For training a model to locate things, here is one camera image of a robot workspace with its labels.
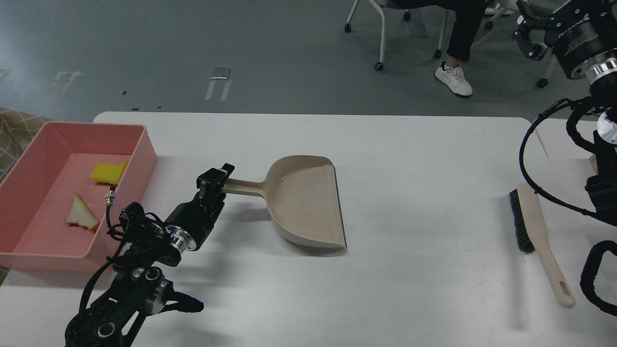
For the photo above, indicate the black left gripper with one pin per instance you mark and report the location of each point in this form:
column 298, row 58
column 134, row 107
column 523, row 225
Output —
column 197, row 217

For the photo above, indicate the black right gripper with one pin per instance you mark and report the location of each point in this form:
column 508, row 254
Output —
column 581, row 34

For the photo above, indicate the beige plastic dustpan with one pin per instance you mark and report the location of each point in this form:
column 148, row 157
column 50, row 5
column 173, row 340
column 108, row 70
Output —
column 301, row 195

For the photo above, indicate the yellow sponge piece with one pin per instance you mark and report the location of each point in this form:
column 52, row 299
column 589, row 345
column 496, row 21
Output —
column 108, row 174

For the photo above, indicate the beige hand brush black bristles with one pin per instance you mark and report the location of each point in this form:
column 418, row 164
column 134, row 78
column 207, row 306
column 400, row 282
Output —
column 531, row 234

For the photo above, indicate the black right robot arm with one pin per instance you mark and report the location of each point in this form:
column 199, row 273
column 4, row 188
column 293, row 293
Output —
column 591, row 125

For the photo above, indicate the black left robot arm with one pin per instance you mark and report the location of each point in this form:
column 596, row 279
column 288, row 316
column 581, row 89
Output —
column 131, row 286

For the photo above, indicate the pink plastic bin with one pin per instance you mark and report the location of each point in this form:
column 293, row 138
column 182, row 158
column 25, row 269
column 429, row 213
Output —
column 37, row 194

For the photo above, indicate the seated person leg white shoe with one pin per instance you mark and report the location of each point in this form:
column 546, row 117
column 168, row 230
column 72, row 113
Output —
column 469, row 14

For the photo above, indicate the beige stone block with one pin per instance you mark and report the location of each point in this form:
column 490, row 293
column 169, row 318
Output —
column 593, row 164

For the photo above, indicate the beige patterned cloth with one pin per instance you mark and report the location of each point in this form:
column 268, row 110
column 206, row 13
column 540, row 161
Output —
column 17, row 130

